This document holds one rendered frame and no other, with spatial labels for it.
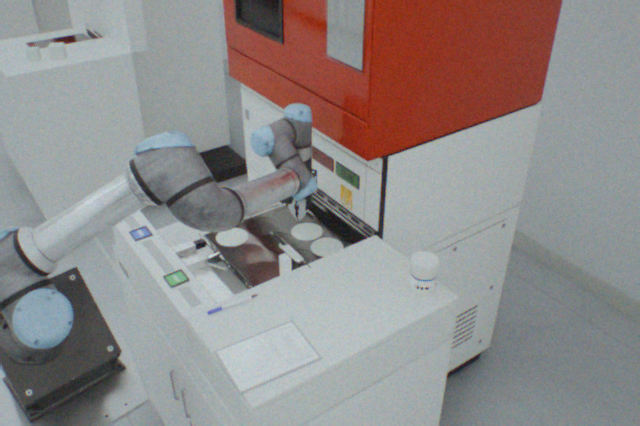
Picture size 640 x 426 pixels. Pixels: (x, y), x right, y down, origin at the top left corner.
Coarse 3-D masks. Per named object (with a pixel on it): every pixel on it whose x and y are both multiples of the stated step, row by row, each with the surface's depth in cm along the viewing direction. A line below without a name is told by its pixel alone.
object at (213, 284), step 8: (192, 272) 180; (200, 272) 180; (208, 272) 180; (200, 280) 177; (208, 280) 177; (216, 280) 177; (208, 288) 174; (216, 288) 174; (224, 288) 174; (216, 296) 171; (224, 296) 171
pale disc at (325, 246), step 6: (318, 240) 190; (324, 240) 190; (330, 240) 190; (336, 240) 190; (312, 246) 187; (318, 246) 187; (324, 246) 187; (330, 246) 187; (336, 246) 187; (342, 246) 187; (318, 252) 185; (324, 252) 185; (330, 252) 185
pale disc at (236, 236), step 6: (234, 228) 195; (240, 228) 195; (222, 234) 193; (228, 234) 193; (234, 234) 193; (240, 234) 193; (246, 234) 193; (222, 240) 190; (228, 240) 190; (234, 240) 190; (240, 240) 190
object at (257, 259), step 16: (288, 208) 206; (240, 224) 197; (256, 224) 198; (272, 224) 198; (288, 224) 197; (320, 224) 197; (256, 240) 190; (272, 240) 190; (288, 240) 190; (304, 240) 190; (240, 256) 183; (256, 256) 183; (272, 256) 183; (304, 256) 183; (320, 256) 183; (240, 272) 177; (256, 272) 177; (272, 272) 177
